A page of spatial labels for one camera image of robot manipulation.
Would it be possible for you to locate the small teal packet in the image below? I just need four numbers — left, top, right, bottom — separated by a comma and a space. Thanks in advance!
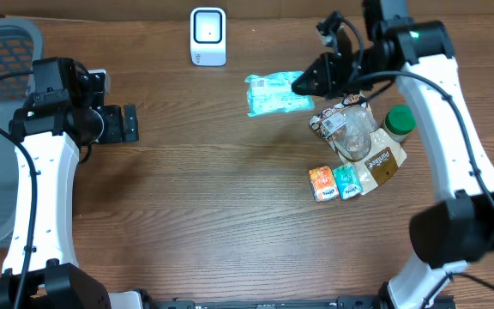
332, 163, 363, 200

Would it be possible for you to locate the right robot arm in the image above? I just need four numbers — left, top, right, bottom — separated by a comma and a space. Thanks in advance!
292, 1, 494, 308

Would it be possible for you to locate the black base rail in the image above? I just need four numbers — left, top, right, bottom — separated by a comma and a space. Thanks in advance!
109, 291, 457, 309

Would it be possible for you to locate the teal tissue pack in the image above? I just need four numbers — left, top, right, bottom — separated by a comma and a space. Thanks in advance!
244, 71, 315, 117

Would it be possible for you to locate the orange snack packet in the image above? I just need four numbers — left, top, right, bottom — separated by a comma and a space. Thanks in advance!
309, 166, 340, 202

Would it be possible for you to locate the green lid jar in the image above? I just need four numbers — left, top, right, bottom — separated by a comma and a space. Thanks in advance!
382, 105, 416, 143

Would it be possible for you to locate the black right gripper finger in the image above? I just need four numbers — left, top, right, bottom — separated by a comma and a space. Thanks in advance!
292, 74, 328, 97
300, 55, 327, 84

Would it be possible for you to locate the brown white snack pouch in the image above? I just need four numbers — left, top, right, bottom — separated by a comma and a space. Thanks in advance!
309, 94, 407, 195

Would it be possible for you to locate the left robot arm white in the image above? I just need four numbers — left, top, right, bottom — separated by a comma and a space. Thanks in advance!
0, 99, 144, 308

